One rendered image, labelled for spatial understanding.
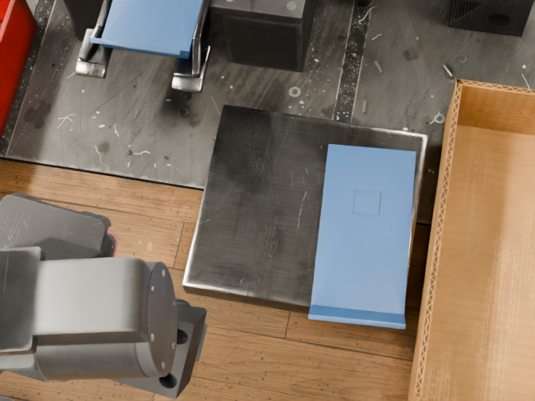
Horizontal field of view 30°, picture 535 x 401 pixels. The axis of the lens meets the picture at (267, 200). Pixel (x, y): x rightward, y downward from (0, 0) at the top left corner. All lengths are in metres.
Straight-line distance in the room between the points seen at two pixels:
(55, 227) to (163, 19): 0.25
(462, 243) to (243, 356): 0.19
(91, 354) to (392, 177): 0.38
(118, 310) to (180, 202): 0.37
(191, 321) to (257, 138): 0.31
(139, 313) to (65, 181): 0.39
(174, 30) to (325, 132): 0.15
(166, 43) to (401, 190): 0.22
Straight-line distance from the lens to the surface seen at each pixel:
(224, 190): 0.80
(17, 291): 0.48
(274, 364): 0.77
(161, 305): 0.50
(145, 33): 0.79
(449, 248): 0.80
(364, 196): 0.79
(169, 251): 0.80
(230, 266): 0.77
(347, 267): 0.76
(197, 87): 0.77
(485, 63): 0.88
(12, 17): 0.87
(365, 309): 0.76
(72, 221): 0.59
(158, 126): 0.85
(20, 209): 0.60
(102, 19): 0.80
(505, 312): 0.79
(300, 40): 0.82
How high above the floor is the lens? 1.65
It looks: 67 degrees down
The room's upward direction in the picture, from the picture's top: 7 degrees counter-clockwise
